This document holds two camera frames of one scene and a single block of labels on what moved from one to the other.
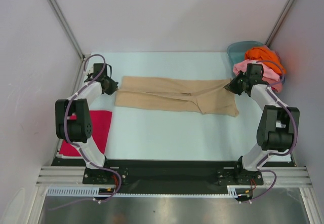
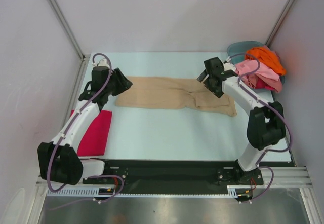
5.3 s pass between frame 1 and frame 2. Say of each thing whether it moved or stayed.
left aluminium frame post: stayed
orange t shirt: stayed
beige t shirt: stayed
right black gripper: moved
